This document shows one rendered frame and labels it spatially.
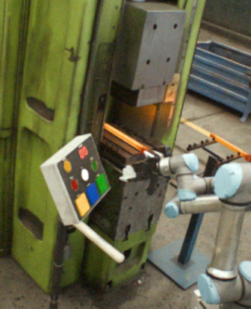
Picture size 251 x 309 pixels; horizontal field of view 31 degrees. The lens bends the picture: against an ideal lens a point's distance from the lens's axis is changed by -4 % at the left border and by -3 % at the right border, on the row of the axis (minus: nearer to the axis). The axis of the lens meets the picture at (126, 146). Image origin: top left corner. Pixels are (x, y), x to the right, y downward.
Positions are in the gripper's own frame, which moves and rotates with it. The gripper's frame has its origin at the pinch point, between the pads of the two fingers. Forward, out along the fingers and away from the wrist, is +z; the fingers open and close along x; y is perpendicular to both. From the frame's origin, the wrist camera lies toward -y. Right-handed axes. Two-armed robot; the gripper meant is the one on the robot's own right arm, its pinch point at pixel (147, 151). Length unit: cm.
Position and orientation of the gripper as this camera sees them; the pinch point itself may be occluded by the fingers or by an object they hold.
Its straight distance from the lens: 251.6
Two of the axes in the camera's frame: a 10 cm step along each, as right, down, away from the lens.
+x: 7.1, -2.1, 6.7
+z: -6.8, -4.2, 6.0
